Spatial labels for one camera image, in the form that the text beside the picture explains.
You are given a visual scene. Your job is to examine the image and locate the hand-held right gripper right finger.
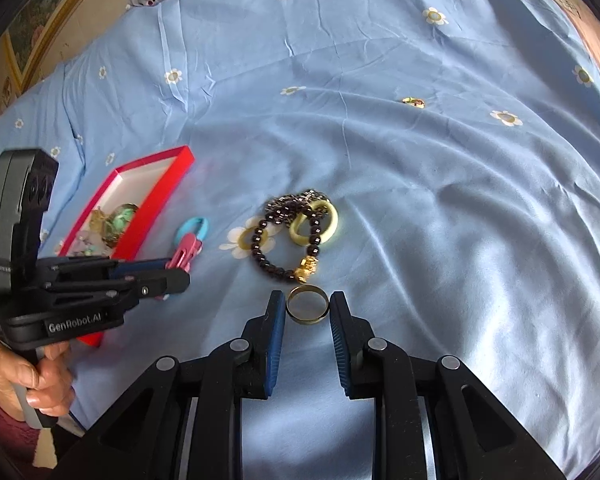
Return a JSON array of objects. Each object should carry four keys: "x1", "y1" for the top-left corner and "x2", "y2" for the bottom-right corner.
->
[{"x1": 329, "y1": 290, "x2": 567, "y2": 480}]

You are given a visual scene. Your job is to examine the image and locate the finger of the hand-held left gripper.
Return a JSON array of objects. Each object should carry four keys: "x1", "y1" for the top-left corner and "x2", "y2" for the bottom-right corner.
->
[
  {"x1": 42, "y1": 255, "x2": 182, "y2": 282},
  {"x1": 42, "y1": 270, "x2": 191, "y2": 311}
]

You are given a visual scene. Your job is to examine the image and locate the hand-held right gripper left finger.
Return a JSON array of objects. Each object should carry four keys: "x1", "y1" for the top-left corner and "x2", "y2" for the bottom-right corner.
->
[{"x1": 55, "y1": 290, "x2": 287, "y2": 480}]

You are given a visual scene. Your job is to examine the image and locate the gold ring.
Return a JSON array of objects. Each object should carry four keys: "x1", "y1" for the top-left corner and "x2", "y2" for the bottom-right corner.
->
[{"x1": 285, "y1": 284, "x2": 330, "y2": 325}]

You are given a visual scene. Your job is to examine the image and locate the pink hair clip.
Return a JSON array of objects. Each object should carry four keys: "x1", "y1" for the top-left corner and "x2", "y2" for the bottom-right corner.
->
[{"x1": 152, "y1": 236, "x2": 204, "y2": 302}]

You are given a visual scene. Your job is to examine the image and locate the green bow hair tie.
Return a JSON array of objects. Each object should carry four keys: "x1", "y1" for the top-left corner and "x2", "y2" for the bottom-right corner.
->
[{"x1": 102, "y1": 203, "x2": 140, "y2": 242}]

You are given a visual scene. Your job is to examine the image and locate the gold hair clip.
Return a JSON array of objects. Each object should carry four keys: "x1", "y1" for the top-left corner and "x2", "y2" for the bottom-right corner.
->
[{"x1": 89, "y1": 207, "x2": 112, "y2": 234}]

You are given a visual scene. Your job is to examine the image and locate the blue hair tie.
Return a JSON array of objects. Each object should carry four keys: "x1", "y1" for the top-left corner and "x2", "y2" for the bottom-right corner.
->
[{"x1": 174, "y1": 215, "x2": 212, "y2": 244}]

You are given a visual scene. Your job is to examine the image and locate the red cardboard box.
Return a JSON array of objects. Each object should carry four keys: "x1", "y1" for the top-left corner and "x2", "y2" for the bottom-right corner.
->
[{"x1": 57, "y1": 145, "x2": 196, "y2": 349}]

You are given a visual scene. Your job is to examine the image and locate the person's left forearm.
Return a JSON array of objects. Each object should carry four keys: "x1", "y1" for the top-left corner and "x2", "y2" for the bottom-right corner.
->
[{"x1": 0, "y1": 374, "x2": 37, "y2": 467}]

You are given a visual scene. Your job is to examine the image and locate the person's left hand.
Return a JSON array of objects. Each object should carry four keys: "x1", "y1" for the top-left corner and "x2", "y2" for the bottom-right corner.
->
[{"x1": 0, "y1": 337, "x2": 77, "y2": 419}]

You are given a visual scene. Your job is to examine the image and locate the pink printed blanket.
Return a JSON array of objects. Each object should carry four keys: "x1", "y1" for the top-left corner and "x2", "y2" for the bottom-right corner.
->
[{"x1": 555, "y1": 0, "x2": 600, "y2": 128}]

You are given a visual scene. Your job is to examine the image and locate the dark round bead bracelet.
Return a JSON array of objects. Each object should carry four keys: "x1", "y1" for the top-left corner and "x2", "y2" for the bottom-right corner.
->
[{"x1": 249, "y1": 212, "x2": 331, "y2": 284}]

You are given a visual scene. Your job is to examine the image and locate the pale yellow ring hair tie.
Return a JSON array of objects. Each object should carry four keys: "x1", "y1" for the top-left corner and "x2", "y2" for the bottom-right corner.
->
[{"x1": 288, "y1": 199, "x2": 339, "y2": 247}]

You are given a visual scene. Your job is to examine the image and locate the dark faceted bead bracelet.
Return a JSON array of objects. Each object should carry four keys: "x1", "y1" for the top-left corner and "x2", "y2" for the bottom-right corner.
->
[{"x1": 264, "y1": 189, "x2": 332, "y2": 224}]

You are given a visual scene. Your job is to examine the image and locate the gold framed wall picture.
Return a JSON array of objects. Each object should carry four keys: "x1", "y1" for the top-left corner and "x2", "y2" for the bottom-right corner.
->
[{"x1": 2, "y1": 0, "x2": 131, "y2": 92}]

